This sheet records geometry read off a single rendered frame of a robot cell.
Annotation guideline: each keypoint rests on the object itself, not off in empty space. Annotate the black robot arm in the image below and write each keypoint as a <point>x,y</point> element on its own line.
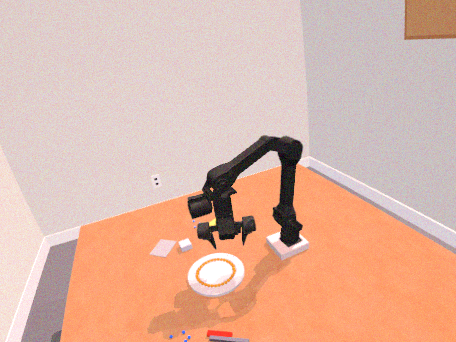
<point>223,176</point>

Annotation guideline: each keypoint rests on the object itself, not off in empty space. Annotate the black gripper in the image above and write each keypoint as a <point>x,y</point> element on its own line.
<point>204,230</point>

